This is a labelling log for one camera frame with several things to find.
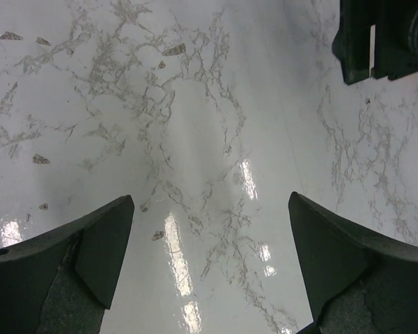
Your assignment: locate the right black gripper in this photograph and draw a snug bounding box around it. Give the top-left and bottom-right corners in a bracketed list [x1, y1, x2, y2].
[332, 1, 418, 84]

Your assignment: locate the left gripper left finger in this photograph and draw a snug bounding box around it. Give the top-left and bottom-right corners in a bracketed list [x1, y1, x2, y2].
[0, 196, 134, 333]

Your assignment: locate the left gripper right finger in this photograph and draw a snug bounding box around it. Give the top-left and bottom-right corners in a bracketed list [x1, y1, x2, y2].
[288, 192, 418, 333]

